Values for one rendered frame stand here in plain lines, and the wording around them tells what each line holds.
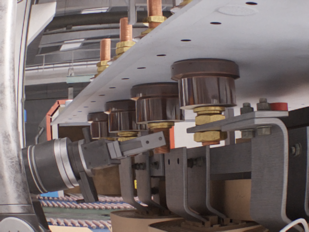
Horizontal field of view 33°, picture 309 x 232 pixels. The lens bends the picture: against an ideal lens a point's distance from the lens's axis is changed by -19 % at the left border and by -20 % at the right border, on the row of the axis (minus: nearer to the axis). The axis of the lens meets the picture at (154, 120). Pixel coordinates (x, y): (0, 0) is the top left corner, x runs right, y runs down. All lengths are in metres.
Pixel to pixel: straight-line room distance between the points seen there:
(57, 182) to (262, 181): 0.52
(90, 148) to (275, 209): 0.51
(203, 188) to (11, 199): 0.40
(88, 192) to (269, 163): 0.51
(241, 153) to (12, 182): 0.42
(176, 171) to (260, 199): 0.41
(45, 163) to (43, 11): 10.89
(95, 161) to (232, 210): 0.28
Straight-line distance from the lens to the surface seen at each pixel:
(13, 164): 1.06
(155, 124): 1.17
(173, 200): 1.20
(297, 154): 0.76
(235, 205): 1.14
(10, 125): 1.08
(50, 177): 1.18
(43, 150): 1.19
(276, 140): 0.75
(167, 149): 1.18
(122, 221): 1.54
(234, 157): 1.03
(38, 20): 11.95
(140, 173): 1.63
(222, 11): 0.59
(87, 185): 1.18
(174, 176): 1.19
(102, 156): 1.14
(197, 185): 1.20
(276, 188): 0.74
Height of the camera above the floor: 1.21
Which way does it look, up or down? 4 degrees up
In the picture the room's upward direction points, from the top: 3 degrees counter-clockwise
